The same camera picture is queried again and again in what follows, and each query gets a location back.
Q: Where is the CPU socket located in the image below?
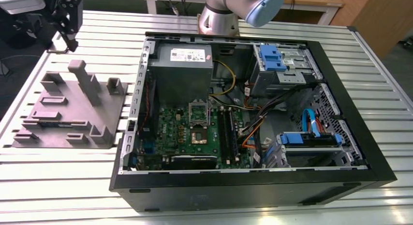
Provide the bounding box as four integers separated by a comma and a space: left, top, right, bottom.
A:
190, 129, 210, 145

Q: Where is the grey parts rack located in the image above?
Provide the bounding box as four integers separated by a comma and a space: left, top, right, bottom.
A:
12, 60, 130, 150

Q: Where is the grey power supply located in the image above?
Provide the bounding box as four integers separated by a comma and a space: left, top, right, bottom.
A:
148, 43, 215, 108

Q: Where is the dark RAM stick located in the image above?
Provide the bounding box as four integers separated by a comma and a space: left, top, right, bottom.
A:
38, 121, 74, 128

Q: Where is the metal socket cover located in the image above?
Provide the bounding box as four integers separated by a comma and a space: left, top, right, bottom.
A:
188, 99, 211, 128

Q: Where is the green motherboard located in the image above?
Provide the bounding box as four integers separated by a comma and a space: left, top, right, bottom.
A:
134, 99, 256, 170

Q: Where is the blue plastic drive latch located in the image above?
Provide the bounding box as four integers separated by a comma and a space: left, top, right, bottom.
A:
260, 44, 288, 72

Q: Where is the black RAM slot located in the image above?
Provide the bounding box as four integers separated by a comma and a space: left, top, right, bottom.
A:
226, 108, 242, 162
218, 108, 230, 163

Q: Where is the black graphics card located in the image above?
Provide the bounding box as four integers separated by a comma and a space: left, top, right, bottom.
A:
162, 153, 219, 170

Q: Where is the metal drive cage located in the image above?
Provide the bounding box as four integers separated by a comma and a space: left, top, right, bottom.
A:
251, 43, 324, 97

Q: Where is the wooden desk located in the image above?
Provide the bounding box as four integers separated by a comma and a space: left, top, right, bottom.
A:
276, 0, 347, 26

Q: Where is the pale blue disk carrier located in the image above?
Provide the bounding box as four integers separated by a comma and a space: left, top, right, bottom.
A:
263, 137, 287, 169

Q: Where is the black PC case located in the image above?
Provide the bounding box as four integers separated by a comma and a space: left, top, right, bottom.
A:
108, 31, 397, 213

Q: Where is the metal disk bay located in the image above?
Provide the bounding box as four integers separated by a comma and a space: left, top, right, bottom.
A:
263, 132, 368, 169

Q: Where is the wooden cabinet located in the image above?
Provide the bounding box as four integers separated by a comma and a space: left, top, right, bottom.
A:
332, 0, 413, 60

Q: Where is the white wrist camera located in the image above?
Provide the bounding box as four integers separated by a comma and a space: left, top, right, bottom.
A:
0, 0, 47, 15

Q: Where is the red fan wire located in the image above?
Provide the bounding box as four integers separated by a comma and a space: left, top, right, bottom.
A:
144, 82, 152, 129

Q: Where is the yellow wire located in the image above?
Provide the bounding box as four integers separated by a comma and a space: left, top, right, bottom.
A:
210, 60, 236, 97

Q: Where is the black wire bundle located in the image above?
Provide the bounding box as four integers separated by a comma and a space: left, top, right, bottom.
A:
239, 83, 320, 136

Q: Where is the orange wire bundle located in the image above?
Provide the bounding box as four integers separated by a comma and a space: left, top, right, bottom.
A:
240, 123, 260, 149

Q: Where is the blue wire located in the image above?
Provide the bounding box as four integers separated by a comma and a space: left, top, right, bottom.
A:
302, 108, 324, 138

